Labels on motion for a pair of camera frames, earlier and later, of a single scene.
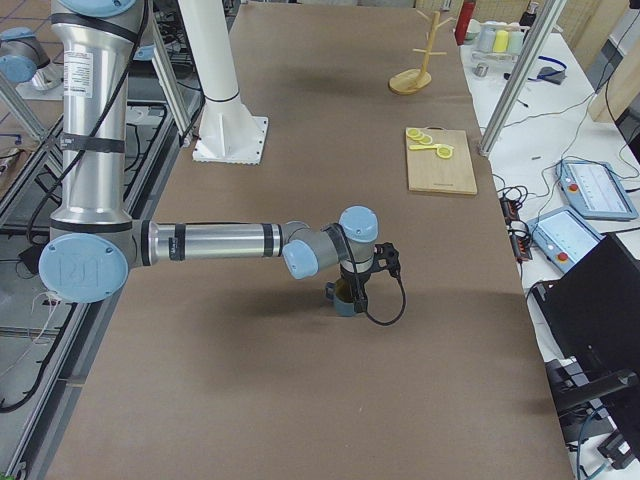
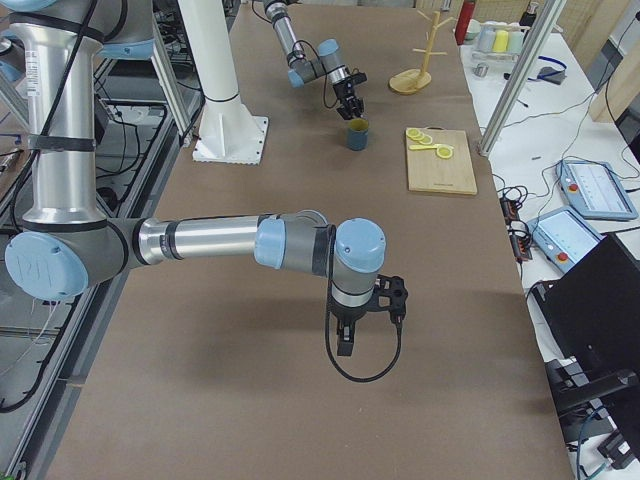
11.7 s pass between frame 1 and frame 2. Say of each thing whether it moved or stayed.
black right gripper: moved
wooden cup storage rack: stayed
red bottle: stayed
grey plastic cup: stayed
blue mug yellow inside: moved
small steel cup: stayed
